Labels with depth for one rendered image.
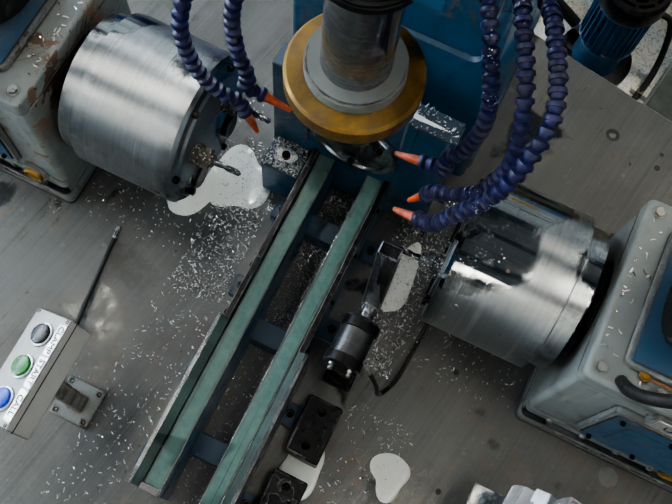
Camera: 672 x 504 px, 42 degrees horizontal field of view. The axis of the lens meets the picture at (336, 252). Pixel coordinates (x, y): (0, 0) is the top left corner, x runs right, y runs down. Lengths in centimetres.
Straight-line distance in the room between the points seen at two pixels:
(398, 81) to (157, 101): 38
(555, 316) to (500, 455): 37
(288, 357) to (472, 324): 31
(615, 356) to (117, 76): 80
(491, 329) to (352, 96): 41
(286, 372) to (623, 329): 51
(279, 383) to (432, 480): 31
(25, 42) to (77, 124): 14
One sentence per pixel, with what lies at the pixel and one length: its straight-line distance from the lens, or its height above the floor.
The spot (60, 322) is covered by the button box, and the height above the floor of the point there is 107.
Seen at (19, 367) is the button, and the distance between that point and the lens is 128.
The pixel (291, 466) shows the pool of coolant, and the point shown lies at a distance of 148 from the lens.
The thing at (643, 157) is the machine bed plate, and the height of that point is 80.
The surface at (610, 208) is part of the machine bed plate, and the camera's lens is 170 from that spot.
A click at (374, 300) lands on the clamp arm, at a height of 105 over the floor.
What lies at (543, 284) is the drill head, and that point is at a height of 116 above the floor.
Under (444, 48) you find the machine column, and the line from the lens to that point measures 132.
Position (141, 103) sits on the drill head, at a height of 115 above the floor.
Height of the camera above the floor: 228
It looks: 71 degrees down
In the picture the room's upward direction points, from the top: 10 degrees clockwise
